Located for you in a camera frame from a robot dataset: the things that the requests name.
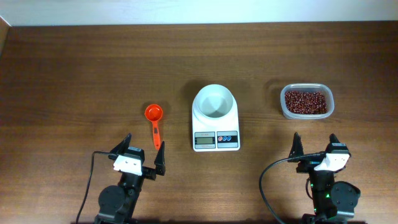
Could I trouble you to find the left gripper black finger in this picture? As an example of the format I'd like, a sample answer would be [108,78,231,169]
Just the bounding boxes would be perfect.
[109,133,132,155]
[154,141,166,175]

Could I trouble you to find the orange measuring scoop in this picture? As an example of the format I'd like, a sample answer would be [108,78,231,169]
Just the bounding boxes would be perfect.
[144,104,163,150]

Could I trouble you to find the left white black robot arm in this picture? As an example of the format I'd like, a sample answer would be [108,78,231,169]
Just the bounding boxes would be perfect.
[94,134,165,223]

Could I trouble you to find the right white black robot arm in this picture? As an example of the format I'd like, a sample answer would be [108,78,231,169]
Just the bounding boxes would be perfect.
[288,133,361,223]

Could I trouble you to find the white digital kitchen scale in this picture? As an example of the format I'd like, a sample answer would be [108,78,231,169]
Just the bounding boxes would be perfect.
[192,100,241,152]

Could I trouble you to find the white round bowl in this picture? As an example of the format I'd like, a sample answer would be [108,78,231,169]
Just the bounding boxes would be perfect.
[193,84,235,119]

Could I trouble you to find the red beans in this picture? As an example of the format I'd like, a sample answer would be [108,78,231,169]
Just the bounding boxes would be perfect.
[284,91,327,114]

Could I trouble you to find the clear plastic bean container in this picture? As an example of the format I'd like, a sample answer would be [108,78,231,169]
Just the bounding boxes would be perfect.
[280,83,335,120]

